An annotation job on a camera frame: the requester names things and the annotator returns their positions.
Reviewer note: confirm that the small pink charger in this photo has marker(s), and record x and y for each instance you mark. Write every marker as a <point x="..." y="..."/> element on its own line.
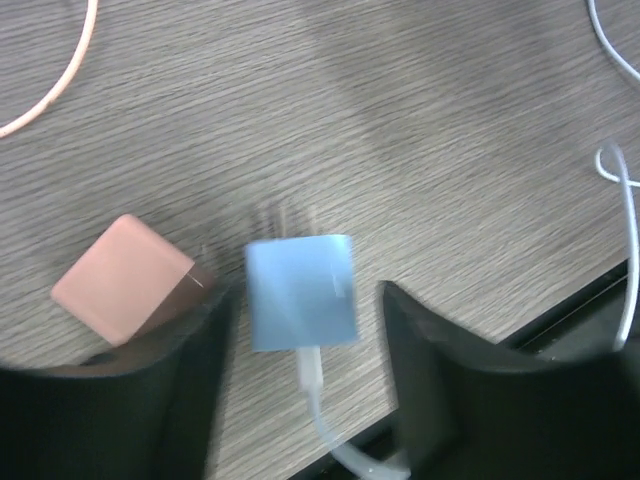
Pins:
<point x="130" y="281"/>

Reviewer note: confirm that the light blue charger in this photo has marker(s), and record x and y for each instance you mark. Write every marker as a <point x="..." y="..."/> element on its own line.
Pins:
<point x="300" y="292"/>

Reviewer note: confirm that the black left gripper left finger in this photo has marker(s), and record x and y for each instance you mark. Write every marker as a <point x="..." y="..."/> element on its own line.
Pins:
<point x="143" y="410"/>

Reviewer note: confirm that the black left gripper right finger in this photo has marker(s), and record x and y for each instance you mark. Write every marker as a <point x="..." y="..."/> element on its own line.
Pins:
<point x="468" y="408"/>

